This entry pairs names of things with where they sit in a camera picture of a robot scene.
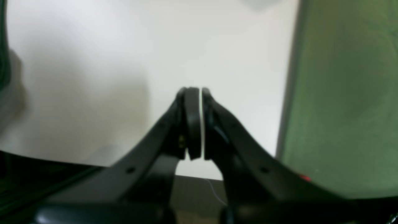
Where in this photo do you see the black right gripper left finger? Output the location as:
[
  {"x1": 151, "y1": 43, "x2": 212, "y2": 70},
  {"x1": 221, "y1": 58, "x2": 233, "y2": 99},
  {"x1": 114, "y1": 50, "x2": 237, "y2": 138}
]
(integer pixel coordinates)
[{"x1": 34, "y1": 87, "x2": 201, "y2": 224}]

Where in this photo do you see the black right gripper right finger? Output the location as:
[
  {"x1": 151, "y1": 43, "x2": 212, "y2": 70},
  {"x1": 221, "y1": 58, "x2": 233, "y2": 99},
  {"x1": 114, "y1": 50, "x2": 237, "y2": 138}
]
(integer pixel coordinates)
[{"x1": 202, "y1": 88, "x2": 397, "y2": 224}]

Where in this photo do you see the red clamp at left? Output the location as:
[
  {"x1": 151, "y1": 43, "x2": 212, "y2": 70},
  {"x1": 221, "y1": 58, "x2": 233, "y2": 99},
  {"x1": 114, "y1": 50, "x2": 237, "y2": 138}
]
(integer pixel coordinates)
[{"x1": 299, "y1": 175, "x2": 311, "y2": 182}]

